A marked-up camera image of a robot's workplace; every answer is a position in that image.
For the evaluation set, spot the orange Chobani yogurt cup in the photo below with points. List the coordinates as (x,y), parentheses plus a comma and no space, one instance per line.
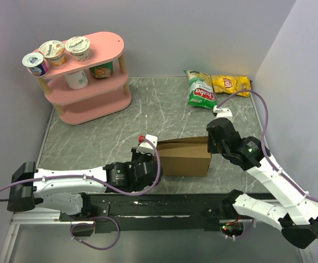
(54,52)

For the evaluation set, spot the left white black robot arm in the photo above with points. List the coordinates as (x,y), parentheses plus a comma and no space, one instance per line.
(68,190)

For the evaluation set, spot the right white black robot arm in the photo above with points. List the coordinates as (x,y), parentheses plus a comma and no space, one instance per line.
(296,216)

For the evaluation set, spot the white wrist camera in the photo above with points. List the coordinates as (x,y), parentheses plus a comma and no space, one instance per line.
(222,113)
(147,144)

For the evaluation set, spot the blue white yogurt cup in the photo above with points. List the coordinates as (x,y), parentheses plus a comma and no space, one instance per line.
(35,63)

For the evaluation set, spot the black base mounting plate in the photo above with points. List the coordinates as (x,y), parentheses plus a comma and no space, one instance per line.
(110,212)

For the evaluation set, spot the green Chuba chips bag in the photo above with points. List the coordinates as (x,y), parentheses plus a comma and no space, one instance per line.
(201,92)

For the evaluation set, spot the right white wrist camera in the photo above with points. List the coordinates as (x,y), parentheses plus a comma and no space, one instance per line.
(222,113)

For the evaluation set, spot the white Chobani yogurt cup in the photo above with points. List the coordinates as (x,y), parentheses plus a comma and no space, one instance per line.
(79,47)

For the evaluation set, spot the yellow Lays chips bag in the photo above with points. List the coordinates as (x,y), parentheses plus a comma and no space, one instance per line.
(230,84)

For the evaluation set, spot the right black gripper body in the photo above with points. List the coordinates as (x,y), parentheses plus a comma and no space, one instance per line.
(214,147)

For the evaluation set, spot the white plastic cup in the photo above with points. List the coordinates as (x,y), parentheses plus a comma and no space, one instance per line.
(77,80)

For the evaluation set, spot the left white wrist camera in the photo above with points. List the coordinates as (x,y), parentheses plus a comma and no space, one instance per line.
(147,144)

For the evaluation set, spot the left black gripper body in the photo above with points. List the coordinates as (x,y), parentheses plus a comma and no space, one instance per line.
(140,158)

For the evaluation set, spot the green snack cup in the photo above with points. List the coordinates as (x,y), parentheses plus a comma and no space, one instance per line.
(102,71)

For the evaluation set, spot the brown cardboard box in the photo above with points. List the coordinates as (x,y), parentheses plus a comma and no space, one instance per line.
(186,157)

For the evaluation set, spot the pink three-tier shelf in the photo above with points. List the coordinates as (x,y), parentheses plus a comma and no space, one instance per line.
(100,97)

